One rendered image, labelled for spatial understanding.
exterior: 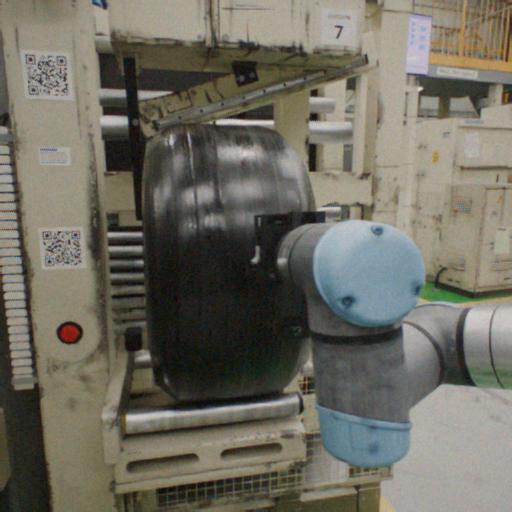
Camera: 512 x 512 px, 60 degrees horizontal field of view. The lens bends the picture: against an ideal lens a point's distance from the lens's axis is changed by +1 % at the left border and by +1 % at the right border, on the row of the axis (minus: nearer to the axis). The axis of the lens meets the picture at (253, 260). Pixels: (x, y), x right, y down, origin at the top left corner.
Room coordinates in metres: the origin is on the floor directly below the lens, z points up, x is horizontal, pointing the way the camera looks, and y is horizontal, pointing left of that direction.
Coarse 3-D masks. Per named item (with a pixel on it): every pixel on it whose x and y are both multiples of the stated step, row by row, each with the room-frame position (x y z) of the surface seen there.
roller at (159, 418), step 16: (208, 400) 0.78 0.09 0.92; (224, 400) 0.78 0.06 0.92; (240, 400) 0.78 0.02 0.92; (256, 400) 0.78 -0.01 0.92; (272, 400) 0.79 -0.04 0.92; (288, 400) 0.79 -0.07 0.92; (128, 416) 0.73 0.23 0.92; (144, 416) 0.73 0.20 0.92; (160, 416) 0.74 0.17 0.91; (176, 416) 0.74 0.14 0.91; (192, 416) 0.75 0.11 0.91; (208, 416) 0.75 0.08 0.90; (224, 416) 0.76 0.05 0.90; (240, 416) 0.76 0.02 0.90; (256, 416) 0.77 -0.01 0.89; (272, 416) 0.78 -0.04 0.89; (128, 432) 0.72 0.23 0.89; (144, 432) 0.74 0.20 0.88
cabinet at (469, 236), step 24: (456, 192) 5.01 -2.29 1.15; (480, 192) 4.70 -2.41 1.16; (504, 192) 4.75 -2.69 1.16; (456, 216) 4.98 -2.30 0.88; (480, 216) 4.67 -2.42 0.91; (504, 216) 4.77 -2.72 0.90; (456, 240) 4.95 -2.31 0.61; (480, 240) 4.67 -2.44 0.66; (504, 240) 4.78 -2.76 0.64; (456, 264) 4.91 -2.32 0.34; (480, 264) 4.67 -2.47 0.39; (504, 264) 4.79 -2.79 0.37; (456, 288) 4.91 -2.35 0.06; (480, 288) 4.69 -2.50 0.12; (504, 288) 4.82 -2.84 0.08
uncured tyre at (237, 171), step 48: (192, 144) 0.75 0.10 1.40; (240, 144) 0.77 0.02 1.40; (288, 144) 0.82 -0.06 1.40; (144, 192) 0.73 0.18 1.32; (192, 192) 0.68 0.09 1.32; (240, 192) 0.69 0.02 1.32; (288, 192) 0.71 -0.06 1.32; (144, 240) 0.69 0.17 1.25; (192, 240) 0.64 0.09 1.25; (240, 240) 0.66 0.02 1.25; (144, 288) 0.70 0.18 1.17; (192, 288) 0.63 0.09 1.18; (240, 288) 0.64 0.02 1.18; (192, 336) 0.64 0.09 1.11; (240, 336) 0.65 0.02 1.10; (192, 384) 0.68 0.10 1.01; (240, 384) 0.71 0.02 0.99; (288, 384) 0.76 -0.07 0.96
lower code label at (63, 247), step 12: (48, 228) 0.77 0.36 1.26; (60, 228) 0.77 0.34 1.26; (72, 228) 0.78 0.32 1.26; (48, 240) 0.77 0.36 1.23; (60, 240) 0.77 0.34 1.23; (72, 240) 0.78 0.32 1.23; (48, 252) 0.77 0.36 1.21; (60, 252) 0.77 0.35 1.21; (72, 252) 0.78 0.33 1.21; (84, 252) 0.78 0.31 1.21; (48, 264) 0.77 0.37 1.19; (60, 264) 0.77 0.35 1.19; (72, 264) 0.78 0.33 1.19; (84, 264) 0.78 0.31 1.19
